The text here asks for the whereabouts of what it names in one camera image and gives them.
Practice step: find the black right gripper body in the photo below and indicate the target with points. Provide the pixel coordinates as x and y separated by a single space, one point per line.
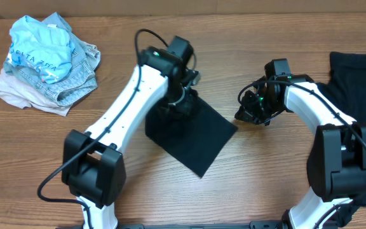
250 112

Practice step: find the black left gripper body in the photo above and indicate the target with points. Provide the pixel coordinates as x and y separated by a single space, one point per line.
183 106

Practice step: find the black t-shirt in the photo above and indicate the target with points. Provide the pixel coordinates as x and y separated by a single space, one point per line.
192 131

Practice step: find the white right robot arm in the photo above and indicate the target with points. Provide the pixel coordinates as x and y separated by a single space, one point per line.
336 165

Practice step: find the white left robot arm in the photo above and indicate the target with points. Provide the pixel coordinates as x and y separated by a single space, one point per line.
93 165

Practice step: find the black folded garment pile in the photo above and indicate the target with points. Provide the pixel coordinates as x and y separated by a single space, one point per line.
346 88

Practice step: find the faded denim jeans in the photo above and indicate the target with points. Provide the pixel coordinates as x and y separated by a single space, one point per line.
77 84

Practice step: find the light blue printed shirt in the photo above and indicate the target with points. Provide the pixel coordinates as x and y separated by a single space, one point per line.
45 48

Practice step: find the white cloth garment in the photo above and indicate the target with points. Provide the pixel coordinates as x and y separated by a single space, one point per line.
19 94

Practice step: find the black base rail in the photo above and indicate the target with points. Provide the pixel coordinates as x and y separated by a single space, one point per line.
195 226

